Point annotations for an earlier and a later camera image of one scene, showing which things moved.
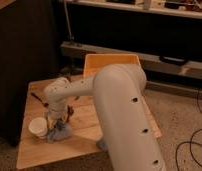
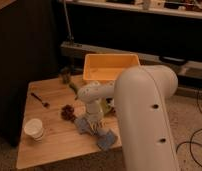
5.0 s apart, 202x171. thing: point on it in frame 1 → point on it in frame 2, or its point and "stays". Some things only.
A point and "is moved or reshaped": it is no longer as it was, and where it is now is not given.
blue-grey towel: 63,132 → 84,126
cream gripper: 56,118 → 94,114
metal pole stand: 71,37 stays
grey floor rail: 149,62 stays
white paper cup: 39,127 is moved or reshaped
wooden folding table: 84,139 stays
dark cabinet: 27,47 stays
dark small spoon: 40,100 stays
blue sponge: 102,145 stays
